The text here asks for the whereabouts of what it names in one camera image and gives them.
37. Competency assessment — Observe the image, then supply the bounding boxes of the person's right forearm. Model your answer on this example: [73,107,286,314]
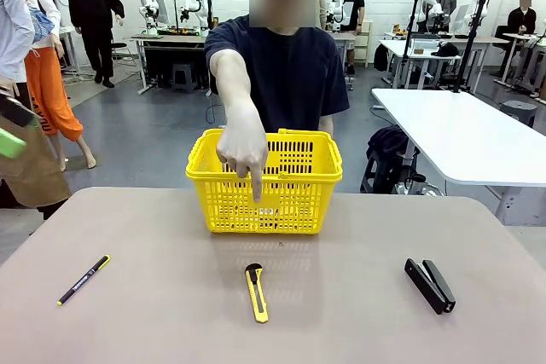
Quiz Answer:
[208,46,258,106]

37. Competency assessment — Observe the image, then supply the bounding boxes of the person's left forearm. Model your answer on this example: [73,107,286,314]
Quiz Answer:
[319,114,335,140]

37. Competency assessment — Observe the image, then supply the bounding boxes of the person in black hoodie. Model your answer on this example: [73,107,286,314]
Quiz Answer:
[67,0,126,89]

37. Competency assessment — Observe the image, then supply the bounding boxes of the person in navy T-shirt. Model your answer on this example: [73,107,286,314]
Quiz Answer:
[204,0,351,140]

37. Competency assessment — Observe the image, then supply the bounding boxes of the yellow plastic shopping basket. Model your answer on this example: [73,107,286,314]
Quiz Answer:
[185,127,344,236]

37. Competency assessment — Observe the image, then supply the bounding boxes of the person in black white T-shirt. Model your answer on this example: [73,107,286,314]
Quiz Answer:
[339,0,367,76]

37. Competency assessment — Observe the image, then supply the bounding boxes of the person wearing headset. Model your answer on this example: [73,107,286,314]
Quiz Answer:
[428,0,458,33]

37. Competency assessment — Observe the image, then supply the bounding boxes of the person in black jacket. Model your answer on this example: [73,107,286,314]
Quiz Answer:
[506,0,539,37]

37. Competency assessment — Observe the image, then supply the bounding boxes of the person's right hand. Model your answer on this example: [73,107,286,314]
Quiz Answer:
[215,101,270,205]

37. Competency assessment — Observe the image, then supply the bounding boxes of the mannequin in orange trousers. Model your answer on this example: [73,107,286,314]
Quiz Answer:
[19,0,97,171]

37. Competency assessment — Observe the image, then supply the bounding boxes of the mannequin in brown apron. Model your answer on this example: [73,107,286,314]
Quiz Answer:
[0,90,73,221]

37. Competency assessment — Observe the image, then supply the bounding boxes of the mannequin in light blue shirt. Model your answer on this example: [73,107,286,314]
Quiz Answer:
[0,0,36,101]

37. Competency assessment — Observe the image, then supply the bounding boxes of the black office chair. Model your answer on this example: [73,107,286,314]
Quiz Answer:
[111,41,138,68]

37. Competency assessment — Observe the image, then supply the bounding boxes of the black pen yellow cap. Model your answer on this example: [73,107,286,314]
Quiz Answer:
[56,254,112,307]

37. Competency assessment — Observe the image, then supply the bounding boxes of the grey background work table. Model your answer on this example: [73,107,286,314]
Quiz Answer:
[131,30,212,95]

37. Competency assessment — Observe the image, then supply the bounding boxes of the grey step stool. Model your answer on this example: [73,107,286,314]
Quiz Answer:
[172,63,198,93]

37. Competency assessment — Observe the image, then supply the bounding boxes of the yellow utility knife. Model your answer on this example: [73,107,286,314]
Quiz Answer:
[244,263,270,324]

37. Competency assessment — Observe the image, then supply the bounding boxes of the white drawer cart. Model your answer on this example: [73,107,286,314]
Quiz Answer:
[353,20,373,67]

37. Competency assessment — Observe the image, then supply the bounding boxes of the black stool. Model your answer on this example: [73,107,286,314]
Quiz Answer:
[360,150,411,194]

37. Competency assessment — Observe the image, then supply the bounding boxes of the black backpack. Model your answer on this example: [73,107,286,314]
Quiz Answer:
[366,124,421,169]

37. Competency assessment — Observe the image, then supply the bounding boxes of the thin black tripod pole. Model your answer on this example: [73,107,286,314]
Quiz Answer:
[403,0,422,86]

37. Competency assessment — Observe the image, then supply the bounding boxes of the white background desk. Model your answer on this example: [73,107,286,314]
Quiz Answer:
[378,38,464,89]

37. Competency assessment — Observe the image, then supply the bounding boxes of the large white table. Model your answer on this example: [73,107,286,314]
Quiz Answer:
[370,87,546,227]

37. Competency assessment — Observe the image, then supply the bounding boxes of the black stapler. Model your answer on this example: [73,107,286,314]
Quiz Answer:
[404,257,456,316]

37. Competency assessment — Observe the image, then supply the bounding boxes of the thick black tripod pole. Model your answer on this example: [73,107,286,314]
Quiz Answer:
[452,0,491,94]

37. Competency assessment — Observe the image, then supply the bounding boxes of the grey round stool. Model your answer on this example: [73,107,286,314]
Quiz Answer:
[499,100,537,127]

